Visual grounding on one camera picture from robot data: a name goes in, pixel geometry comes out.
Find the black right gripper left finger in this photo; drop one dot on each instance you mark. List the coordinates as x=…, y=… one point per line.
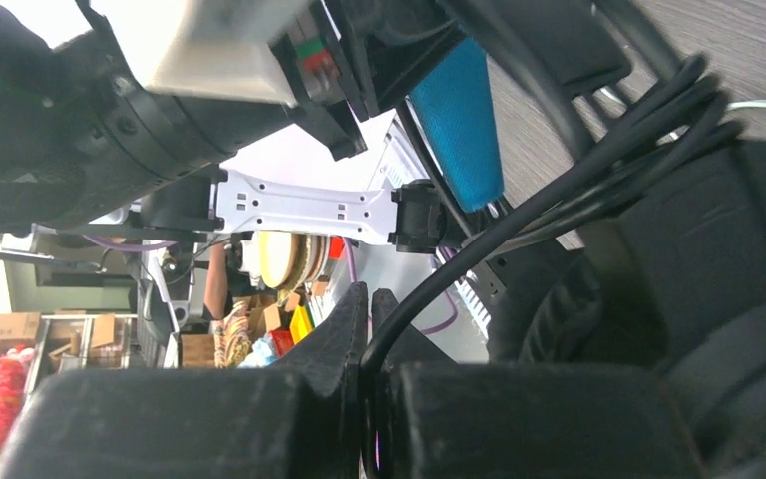
x=296, y=418

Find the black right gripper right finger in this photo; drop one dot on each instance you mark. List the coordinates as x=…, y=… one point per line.
x=431, y=417

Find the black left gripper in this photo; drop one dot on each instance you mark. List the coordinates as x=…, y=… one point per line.
x=350, y=61

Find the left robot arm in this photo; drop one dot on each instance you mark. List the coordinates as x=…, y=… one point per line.
x=121, y=131

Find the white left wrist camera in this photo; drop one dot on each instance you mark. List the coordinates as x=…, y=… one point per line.
x=207, y=49

